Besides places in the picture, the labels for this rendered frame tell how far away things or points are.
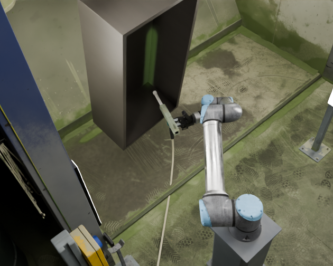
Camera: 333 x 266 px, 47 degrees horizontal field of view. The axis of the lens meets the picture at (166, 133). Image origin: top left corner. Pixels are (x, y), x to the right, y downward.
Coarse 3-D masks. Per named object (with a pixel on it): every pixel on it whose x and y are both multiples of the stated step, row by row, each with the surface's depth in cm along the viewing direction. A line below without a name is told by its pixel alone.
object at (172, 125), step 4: (156, 92) 314; (156, 96) 311; (160, 100) 308; (160, 104) 305; (164, 104) 303; (160, 108) 302; (164, 108) 300; (164, 112) 297; (168, 112) 297; (164, 116) 297; (168, 116) 294; (168, 120) 291; (172, 120) 291; (168, 124) 294; (172, 124) 288; (172, 128) 286; (176, 128) 285; (172, 132) 300; (172, 136) 304
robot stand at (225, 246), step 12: (264, 216) 231; (216, 228) 229; (228, 228) 228; (264, 228) 227; (276, 228) 226; (216, 240) 237; (228, 240) 223; (264, 240) 222; (216, 252) 250; (228, 252) 232; (240, 252) 219; (252, 252) 218; (264, 252) 241; (216, 264) 265; (228, 264) 245; (240, 264) 228; (252, 264) 237; (264, 264) 275
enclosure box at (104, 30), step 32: (96, 0) 200; (128, 0) 202; (160, 0) 204; (192, 0) 228; (96, 32) 207; (128, 32) 191; (160, 32) 271; (192, 32) 245; (96, 64) 232; (128, 64) 284; (160, 64) 296; (96, 96) 263; (128, 96) 317; (160, 96) 320; (128, 128) 301
